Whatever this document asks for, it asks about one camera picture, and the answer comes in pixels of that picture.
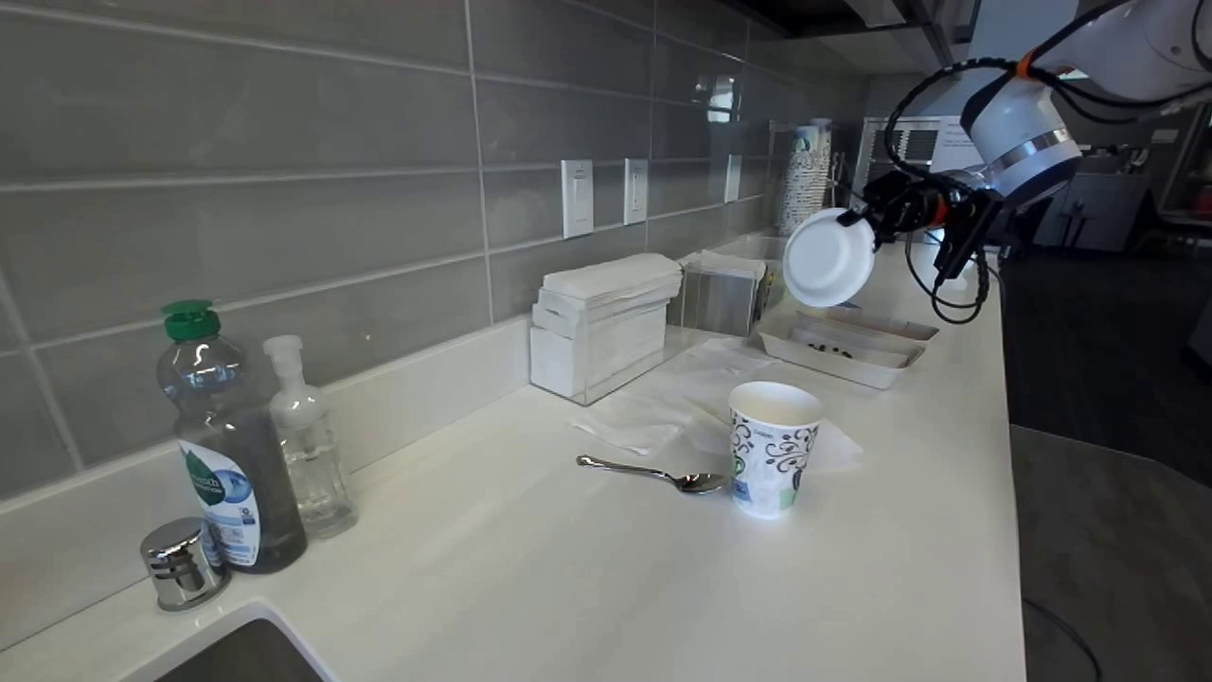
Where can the chrome round knob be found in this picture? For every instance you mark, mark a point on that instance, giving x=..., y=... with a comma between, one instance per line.
x=183, y=562

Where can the green-capped dish soap bottle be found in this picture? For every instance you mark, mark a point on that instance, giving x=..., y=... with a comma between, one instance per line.
x=243, y=491

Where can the grey metal box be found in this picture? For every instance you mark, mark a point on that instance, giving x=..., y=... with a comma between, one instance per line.
x=721, y=295

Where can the patterned paper cup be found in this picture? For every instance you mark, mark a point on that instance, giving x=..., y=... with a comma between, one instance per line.
x=769, y=457

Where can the sink basin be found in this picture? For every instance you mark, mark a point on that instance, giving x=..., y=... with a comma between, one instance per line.
x=247, y=653

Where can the metal spoon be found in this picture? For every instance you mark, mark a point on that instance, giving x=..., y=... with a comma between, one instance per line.
x=630, y=468

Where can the clear plastic bag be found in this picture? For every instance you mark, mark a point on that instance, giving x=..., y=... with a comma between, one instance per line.
x=667, y=409

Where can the blue patterned bowl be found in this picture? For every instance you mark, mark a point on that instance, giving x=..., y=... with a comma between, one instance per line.
x=825, y=262

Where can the wrapped stack of cups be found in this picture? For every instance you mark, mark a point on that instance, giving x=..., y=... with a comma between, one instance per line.
x=803, y=171

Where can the white poster sign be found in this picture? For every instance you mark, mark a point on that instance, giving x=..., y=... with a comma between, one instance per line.
x=923, y=140

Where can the clear glass dispenser bottle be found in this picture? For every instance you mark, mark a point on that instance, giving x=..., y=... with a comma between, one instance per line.
x=310, y=457

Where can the acrylic white napkin dispenser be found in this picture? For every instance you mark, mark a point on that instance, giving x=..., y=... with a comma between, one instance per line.
x=599, y=333

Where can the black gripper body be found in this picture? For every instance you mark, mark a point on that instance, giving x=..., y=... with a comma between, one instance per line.
x=930, y=211

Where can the dark food pieces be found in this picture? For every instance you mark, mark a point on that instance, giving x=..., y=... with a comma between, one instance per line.
x=839, y=348

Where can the white wall outlet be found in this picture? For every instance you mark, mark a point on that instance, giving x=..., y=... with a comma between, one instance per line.
x=579, y=194
x=639, y=192
x=733, y=180

